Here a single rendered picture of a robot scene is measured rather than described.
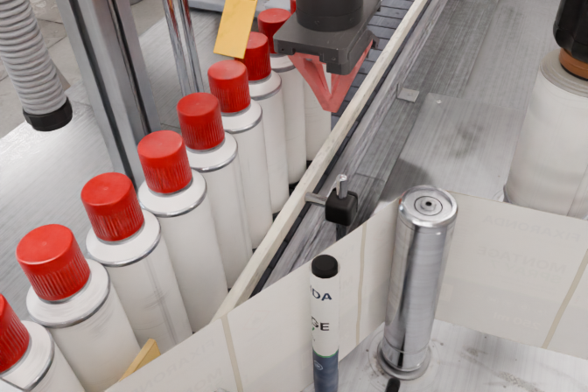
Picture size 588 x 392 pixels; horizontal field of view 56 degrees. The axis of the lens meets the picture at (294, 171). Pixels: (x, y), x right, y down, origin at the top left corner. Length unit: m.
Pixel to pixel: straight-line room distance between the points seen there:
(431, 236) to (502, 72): 0.65
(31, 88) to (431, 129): 0.49
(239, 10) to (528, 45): 0.67
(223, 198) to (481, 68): 0.62
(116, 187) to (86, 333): 0.09
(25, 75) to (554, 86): 0.41
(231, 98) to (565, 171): 0.31
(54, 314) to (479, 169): 0.50
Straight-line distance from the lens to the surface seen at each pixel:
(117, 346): 0.41
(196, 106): 0.43
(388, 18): 1.01
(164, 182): 0.40
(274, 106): 0.52
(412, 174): 0.67
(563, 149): 0.54
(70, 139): 0.88
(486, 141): 0.74
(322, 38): 0.46
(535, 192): 0.58
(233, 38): 0.50
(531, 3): 1.23
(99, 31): 0.53
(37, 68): 0.43
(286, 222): 0.56
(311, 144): 0.66
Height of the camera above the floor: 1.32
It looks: 41 degrees down
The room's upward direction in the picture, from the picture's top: 3 degrees counter-clockwise
